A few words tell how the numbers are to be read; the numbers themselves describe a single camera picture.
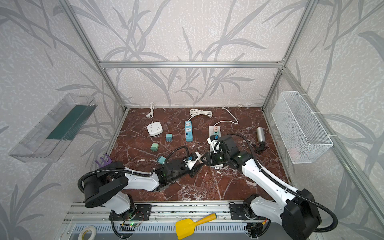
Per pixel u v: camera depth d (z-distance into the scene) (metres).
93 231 0.69
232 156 0.60
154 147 0.96
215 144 0.71
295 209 0.39
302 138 0.61
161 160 0.89
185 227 0.69
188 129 1.05
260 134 1.02
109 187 0.44
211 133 1.02
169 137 1.00
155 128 1.05
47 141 0.64
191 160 0.68
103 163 0.93
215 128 1.00
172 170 0.62
